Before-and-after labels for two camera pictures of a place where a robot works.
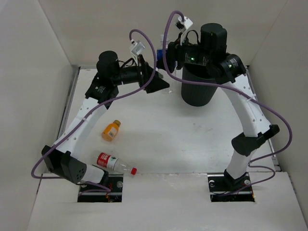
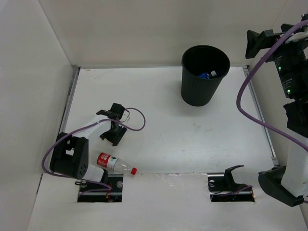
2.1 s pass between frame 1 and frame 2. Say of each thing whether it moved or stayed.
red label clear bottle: stayed
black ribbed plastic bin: stayed
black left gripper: moved
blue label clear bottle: moved
